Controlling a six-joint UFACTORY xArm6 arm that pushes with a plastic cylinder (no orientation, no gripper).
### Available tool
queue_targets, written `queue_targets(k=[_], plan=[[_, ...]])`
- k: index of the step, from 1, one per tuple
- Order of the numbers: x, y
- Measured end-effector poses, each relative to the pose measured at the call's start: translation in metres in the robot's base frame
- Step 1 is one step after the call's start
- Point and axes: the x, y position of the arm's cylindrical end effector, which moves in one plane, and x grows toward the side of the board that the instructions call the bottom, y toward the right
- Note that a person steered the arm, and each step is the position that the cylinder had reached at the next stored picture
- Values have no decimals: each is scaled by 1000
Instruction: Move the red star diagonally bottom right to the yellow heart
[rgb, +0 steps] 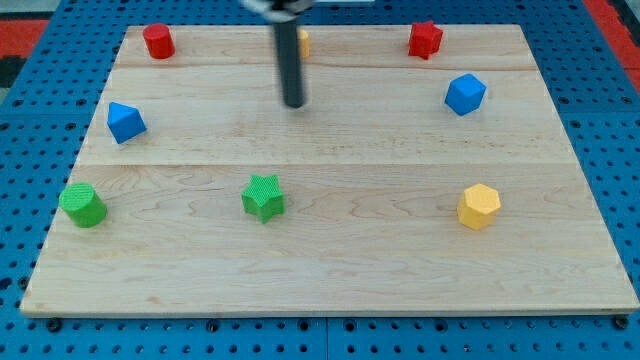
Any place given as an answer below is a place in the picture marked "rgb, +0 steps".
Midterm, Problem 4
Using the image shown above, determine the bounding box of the green star block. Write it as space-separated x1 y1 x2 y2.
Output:
241 174 285 224

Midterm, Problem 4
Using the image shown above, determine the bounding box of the yellow heart block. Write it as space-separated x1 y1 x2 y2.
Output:
298 29 311 59

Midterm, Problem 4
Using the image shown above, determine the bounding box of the red star block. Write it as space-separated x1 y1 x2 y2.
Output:
408 20 444 60

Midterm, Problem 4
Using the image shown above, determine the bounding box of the light wooden board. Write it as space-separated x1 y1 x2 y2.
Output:
20 25 639 318

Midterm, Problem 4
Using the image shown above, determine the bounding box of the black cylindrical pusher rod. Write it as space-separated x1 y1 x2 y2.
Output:
273 19 305 109

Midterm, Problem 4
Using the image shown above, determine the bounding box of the yellow hexagon block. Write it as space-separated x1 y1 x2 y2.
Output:
456 183 501 230

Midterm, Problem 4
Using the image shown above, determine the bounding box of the blue hexagon block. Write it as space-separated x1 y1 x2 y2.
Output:
445 73 487 116

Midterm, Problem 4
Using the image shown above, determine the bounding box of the blue triangular block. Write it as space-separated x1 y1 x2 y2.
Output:
107 102 147 144

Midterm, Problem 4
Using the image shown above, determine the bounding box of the red cylinder block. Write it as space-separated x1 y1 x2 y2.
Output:
142 23 175 59

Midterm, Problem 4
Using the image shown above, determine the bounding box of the green cylinder block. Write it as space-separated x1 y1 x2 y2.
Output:
59 182 107 228

